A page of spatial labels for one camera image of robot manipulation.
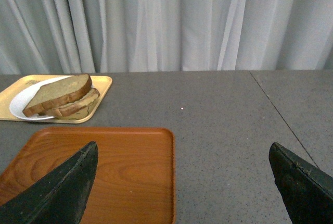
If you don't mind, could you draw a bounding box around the white round plate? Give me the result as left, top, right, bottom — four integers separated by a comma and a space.
9, 76, 69, 121

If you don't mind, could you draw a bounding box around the grey pleated curtain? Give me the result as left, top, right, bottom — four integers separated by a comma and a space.
1, 0, 332, 74

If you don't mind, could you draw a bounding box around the bread slice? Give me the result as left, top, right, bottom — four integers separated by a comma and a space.
23, 74, 93, 117
38, 88, 100, 117

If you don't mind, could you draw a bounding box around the brown wood grain tray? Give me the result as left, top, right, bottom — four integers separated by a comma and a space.
1, 127, 176, 223

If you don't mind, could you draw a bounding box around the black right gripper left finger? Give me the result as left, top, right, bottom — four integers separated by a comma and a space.
1, 141, 98, 223

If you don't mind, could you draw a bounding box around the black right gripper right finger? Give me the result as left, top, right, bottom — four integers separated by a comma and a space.
268, 142, 332, 223

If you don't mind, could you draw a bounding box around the beige bear print tray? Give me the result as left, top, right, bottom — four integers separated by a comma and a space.
1, 74, 112, 124

